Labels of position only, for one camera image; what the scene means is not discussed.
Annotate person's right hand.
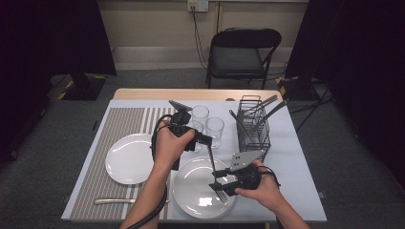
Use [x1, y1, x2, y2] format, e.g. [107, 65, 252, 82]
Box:
[235, 159, 285, 213]

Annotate steel fork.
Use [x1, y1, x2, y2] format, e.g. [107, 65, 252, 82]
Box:
[206, 144, 229, 204]

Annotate person's left hand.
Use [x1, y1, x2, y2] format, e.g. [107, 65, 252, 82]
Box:
[155, 119, 197, 170]

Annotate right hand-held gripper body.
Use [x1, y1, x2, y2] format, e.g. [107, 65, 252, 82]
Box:
[226, 150, 266, 196]

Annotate white wall socket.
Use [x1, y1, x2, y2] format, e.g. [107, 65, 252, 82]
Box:
[186, 0, 209, 13]

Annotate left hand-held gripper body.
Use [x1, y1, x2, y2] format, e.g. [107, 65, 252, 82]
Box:
[167, 99, 197, 171]

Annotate black folding chair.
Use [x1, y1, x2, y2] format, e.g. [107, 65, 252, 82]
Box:
[204, 27, 284, 91]

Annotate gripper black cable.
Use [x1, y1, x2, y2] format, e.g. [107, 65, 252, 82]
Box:
[126, 114, 175, 229]
[258, 164, 286, 229]

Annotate steel cutlery piece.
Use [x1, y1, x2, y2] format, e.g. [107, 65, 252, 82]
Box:
[228, 109, 256, 142]
[254, 100, 288, 127]
[240, 94, 280, 116]

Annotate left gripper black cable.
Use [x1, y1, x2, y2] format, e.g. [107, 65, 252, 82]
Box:
[126, 114, 175, 229]

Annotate black floor cable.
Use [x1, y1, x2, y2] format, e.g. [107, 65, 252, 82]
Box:
[286, 77, 335, 132]

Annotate white table cover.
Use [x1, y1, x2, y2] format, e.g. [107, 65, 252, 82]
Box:
[60, 98, 328, 223]

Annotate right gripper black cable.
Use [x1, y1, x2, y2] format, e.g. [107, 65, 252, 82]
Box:
[258, 164, 286, 229]

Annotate steel table knife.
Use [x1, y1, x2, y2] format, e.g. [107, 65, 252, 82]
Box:
[94, 198, 171, 205]

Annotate black wall socket cable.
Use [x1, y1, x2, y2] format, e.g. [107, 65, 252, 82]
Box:
[190, 6, 209, 70]

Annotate black curtain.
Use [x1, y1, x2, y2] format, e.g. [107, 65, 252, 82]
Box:
[0, 0, 117, 163]
[284, 0, 405, 192]

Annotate black wire cutlery rack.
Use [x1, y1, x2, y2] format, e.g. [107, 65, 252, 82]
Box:
[237, 94, 272, 163]

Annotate brown white striped placemat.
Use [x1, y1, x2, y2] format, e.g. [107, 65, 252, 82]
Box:
[69, 107, 179, 221]

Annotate white plate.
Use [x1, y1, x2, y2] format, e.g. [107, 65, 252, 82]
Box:
[172, 156, 238, 219]
[172, 156, 239, 220]
[104, 133, 158, 186]

